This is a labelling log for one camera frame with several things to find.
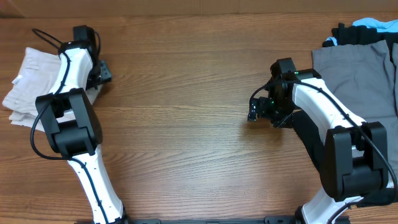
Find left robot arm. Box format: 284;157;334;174
30;26;130;223

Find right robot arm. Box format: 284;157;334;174
248;58;397;223

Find light blue garment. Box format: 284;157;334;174
322;17;397;47

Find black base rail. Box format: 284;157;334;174
74;215;351;224

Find grey shorts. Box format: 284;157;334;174
311;39;398;189

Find beige shorts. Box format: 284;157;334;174
1;47;103;133

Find black garment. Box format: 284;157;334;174
292;22;398;208

